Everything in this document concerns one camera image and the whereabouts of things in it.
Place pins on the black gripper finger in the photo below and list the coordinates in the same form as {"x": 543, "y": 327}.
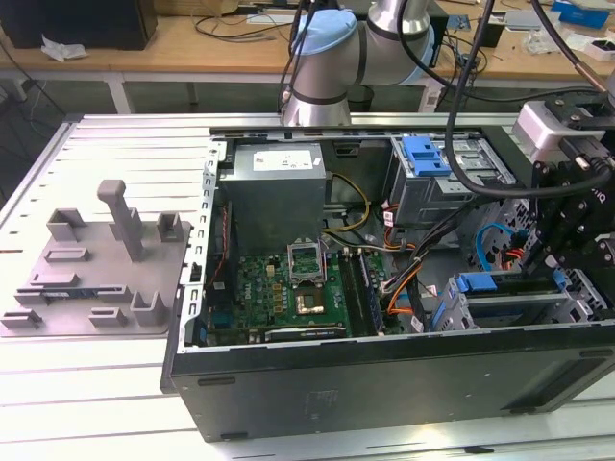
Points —
{"x": 545, "y": 192}
{"x": 581, "y": 245}

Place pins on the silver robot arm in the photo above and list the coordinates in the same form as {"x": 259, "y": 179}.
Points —
{"x": 336, "y": 57}

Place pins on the metal disk bay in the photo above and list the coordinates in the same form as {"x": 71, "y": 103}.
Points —
{"x": 509, "y": 305}

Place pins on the metal optical drive cage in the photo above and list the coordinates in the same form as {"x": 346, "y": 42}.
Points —
{"x": 418, "y": 201}

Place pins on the white open box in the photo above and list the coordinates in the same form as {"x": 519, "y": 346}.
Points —
{"x": 600, "y": 50}

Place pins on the white QR label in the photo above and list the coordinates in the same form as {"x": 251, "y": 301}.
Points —
{"x": 431, "y": 100}

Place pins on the clear plastic bag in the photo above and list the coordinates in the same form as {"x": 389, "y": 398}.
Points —
{"x": 540, "y": 41}

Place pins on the small dark box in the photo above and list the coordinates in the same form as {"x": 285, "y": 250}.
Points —
{"x": 495, "y": 33}

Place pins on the blue cardboard box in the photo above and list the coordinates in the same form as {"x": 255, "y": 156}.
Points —
{"x": 581, "y": 13}

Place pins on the black upright box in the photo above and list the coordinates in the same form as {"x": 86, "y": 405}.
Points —
{"x": 442, "y": 33}

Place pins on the black bin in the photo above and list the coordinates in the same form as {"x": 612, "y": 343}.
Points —
{"x": 360, "y": 98}

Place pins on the black RAM slots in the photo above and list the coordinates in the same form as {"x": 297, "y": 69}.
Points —
{"x": 353, "y": 294}

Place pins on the CPU socket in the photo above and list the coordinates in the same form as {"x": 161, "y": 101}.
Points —
{"x": 310, "y": 303}

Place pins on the grey power supply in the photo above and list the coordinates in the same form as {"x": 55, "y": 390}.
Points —
{"x": 274, "y": 201}

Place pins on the black graphics card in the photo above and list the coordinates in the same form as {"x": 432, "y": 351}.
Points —
{"x": 305, "y": 333}

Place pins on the black PC case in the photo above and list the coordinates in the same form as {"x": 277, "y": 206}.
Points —
{"x": 336, "y": 394}

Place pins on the green motherboard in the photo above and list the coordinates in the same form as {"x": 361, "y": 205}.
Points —
{"x": 262, "y": 290}

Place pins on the wooden desk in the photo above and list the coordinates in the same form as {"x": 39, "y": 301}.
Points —
{"x": 168, "y": 53}

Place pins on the grey parts rack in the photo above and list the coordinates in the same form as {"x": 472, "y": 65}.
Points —
{"x": 120, "y": 283}

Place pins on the large black box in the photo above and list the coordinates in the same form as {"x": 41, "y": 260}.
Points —
{"x": 110, "y": 24}

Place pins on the green RAM stick in holder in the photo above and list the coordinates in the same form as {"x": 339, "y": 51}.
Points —
{"x": 67, "y": 294}

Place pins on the crumpled white plastic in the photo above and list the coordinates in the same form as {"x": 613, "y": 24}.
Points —
{"x": 62, "y": 48}

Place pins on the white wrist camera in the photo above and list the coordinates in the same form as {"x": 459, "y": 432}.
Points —
{"x": 533, "y": 127}

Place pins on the blue plastic drive bracket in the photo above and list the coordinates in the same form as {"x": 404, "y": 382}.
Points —
{"x": 425, "y": 158}

